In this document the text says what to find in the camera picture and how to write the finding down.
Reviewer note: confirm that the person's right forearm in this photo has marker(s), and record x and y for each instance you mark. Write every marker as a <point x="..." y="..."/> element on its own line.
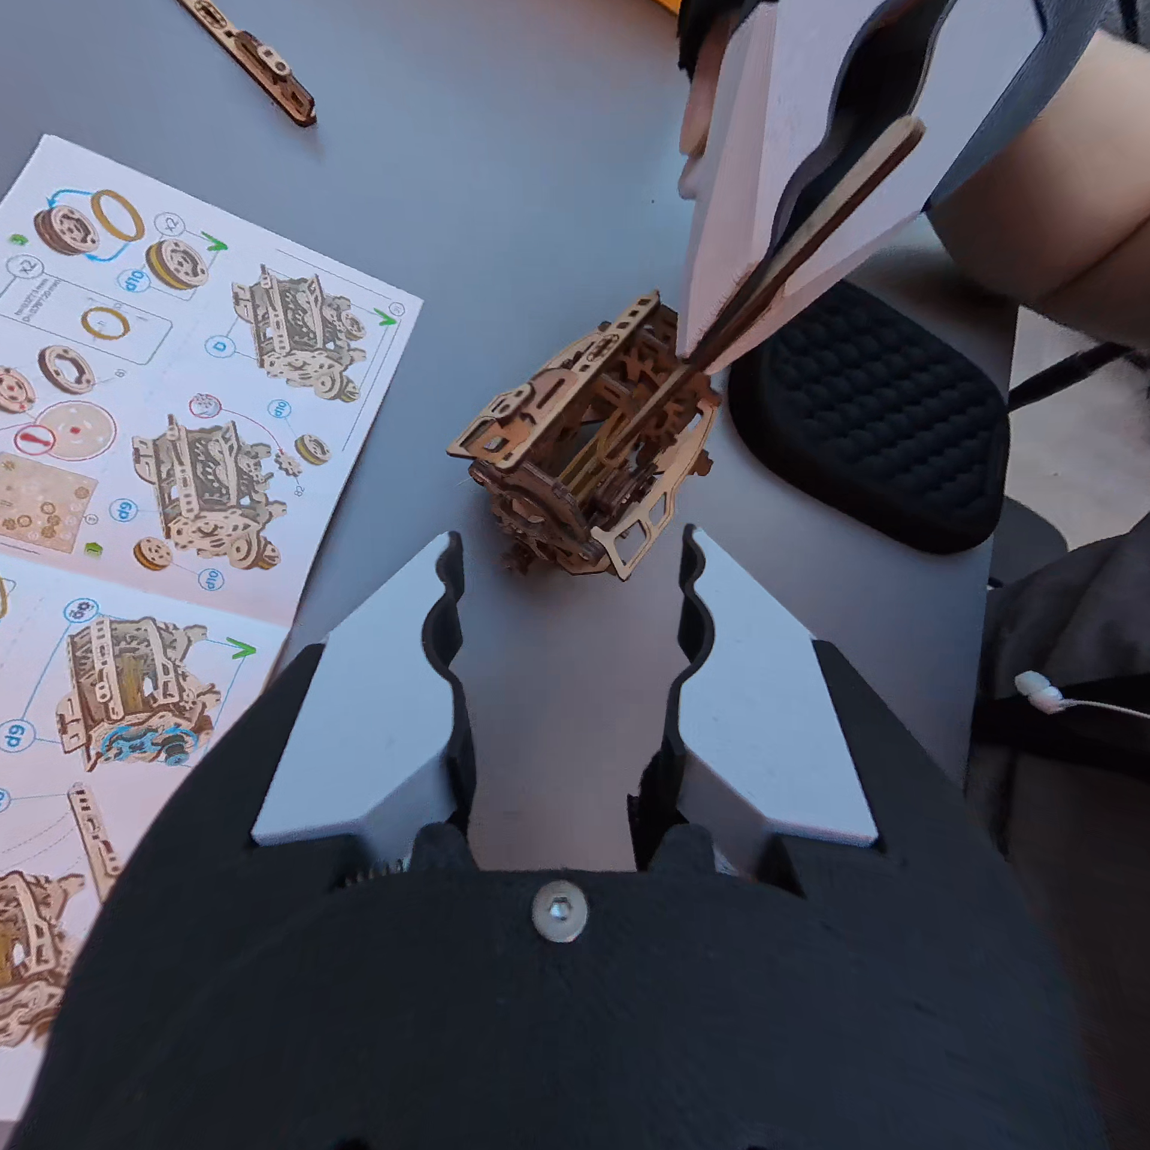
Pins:
<point x="1078" y="179"/>

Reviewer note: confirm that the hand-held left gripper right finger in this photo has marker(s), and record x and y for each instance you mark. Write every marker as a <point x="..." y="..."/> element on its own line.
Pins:
<point x="764" y="719"/>

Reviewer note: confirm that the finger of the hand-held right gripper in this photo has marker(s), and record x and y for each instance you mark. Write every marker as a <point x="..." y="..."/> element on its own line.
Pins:
<point x="989" y="89"/>
<point x="755" y="134"/>

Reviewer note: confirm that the thin wooden stick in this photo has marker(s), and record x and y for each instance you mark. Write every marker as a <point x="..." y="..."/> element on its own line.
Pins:
<point x="853" y="179"/>

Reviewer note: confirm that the perforated wooden strip part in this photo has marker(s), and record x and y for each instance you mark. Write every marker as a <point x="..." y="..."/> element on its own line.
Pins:
<point x="270" y="77"/>

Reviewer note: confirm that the wooden gear model vehicle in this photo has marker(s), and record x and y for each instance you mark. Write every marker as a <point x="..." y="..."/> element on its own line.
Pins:
<point x="557" y="396"/>

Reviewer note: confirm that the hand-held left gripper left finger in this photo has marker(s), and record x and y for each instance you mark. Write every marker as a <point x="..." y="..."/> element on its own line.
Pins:
<point x="359" y="719"/>

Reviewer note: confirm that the black quilted armrest pad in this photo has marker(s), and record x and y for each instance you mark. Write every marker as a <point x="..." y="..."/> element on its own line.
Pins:
<point x="863" y="422"/>

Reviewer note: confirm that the person's right hand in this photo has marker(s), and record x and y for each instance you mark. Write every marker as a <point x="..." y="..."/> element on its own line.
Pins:
<point x="696" y="134"/>

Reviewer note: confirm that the model assembly instruction booklet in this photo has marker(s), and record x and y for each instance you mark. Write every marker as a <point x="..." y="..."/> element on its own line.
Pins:
<point x="305" y="485"/>

